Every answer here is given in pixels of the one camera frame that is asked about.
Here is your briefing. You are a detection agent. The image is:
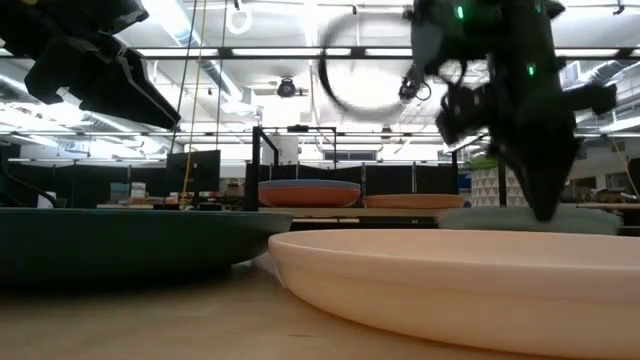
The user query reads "black frame wooden shelf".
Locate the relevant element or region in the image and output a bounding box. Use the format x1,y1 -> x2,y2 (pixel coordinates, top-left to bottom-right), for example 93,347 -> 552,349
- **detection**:
243,124 -> 507,232

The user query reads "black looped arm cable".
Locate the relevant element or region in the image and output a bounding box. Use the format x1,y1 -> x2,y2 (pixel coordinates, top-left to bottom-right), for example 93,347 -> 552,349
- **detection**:
316,13 -> 419,123

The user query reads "black round ceiling camera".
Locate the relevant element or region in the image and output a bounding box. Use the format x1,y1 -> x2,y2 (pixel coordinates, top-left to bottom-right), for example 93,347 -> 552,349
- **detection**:
276,76 -> 298,99

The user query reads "black computer monitor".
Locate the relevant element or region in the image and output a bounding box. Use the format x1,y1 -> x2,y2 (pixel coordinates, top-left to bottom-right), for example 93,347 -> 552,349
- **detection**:
165,149 -> 222,197

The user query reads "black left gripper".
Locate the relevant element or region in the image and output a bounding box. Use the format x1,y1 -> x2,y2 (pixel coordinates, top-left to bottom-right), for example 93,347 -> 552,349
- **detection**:
0,0 -> 182,131

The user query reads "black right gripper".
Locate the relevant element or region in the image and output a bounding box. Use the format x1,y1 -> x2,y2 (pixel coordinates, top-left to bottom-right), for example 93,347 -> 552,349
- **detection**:
433,63 -> 619,222

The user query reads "cream plate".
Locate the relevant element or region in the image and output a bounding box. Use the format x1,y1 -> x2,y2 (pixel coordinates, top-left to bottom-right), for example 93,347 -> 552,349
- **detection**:
267,228 -> 640,360

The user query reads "black camera with cable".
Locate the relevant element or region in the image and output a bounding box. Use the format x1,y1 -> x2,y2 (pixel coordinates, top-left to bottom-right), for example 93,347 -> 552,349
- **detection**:
397,67 -> 433,102

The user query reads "white hanging ring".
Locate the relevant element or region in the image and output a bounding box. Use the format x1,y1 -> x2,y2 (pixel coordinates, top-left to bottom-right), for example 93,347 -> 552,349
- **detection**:
225,3 -> 254,36

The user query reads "light green plate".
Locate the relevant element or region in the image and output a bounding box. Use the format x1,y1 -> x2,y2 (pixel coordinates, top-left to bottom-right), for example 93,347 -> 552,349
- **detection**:
437,205 -> 622,237

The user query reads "green plant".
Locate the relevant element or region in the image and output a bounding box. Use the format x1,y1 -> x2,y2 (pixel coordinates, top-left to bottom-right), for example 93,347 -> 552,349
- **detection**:
464,154 -> 502,171

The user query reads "black hanging cable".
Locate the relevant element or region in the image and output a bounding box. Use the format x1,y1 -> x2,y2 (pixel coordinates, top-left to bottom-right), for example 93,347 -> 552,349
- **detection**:
169,0 -> 199,155

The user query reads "black overhead frame bar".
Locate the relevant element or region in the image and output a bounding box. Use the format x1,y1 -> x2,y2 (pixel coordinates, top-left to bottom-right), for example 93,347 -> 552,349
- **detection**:
134,46 -> 640,62

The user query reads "dark green plate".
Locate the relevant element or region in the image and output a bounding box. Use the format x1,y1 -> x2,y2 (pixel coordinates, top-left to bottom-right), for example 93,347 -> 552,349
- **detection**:
0,207 -> 295,287

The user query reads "white triangle pattern planter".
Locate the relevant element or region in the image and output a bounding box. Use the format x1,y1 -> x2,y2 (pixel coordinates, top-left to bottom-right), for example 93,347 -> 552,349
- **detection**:
470,166 -> 532,209

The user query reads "orange plate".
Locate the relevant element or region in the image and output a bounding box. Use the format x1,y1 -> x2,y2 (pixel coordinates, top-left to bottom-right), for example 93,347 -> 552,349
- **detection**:
257,186 -> 362,209
362,193 -> 467,210

